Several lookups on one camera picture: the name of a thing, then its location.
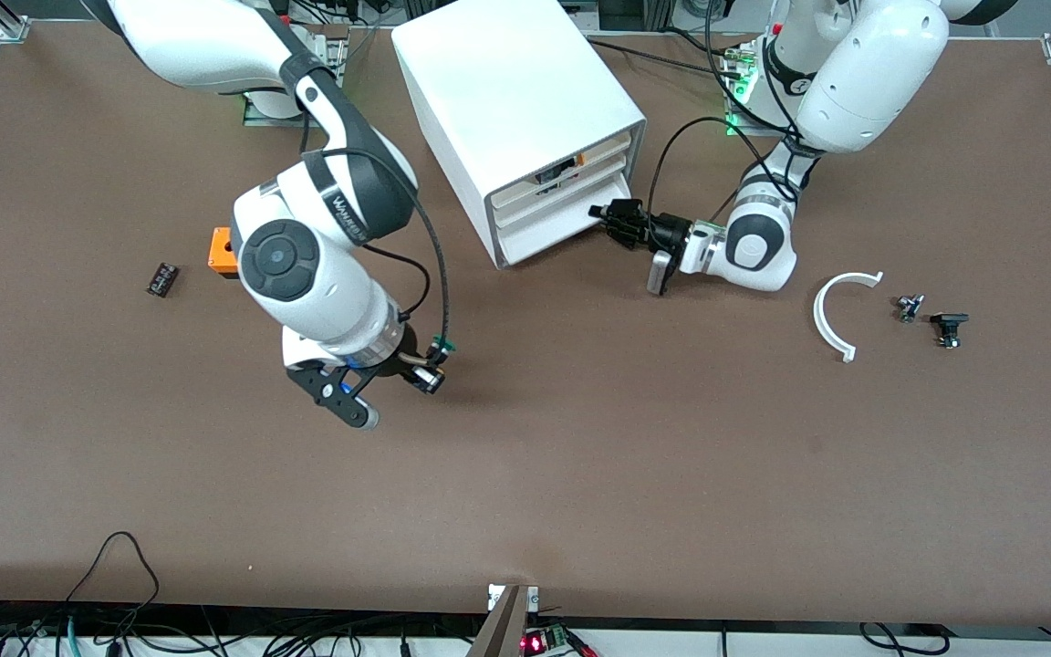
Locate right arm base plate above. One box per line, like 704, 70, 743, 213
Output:
243, 26, 349, 129

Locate white metal bracket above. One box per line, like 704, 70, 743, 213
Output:
487, 584, 540, 612

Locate white drawer with electronic part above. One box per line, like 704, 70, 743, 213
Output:
489, 130, 633, 213

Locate black looped cable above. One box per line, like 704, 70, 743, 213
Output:
65, 532, 161, 631

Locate black switch component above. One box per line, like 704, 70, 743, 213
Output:
930, 312, 971, 349

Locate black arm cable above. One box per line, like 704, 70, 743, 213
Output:
302, 146, 451, 361
649, 117, 805, 238

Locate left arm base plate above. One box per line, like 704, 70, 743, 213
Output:
722, 41, 823, 138

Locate orange box with hole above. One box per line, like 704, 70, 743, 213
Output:
208, 226, 244, 279

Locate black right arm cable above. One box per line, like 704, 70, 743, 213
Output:
302, 146, 451, 361

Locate white semicircular plastic clamp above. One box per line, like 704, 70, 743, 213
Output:
813, 271, 884, 364

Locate circuit board with red LED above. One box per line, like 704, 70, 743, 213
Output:
521, 622, 599, 657

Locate black orange electronic part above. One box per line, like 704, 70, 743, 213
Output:
535, 153, 584, 186

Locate black cable on table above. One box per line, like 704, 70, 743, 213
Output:
585, 35, 736, 74

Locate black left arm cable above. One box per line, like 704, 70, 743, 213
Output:
649, 117, 805, 238

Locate white drawer holding button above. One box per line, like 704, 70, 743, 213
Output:
496, 178, 622, 267

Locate brown camera post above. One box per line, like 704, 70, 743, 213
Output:
466, 584, 531, 657

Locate white drawer cabinet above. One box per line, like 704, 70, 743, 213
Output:
390, 0, 648, 270

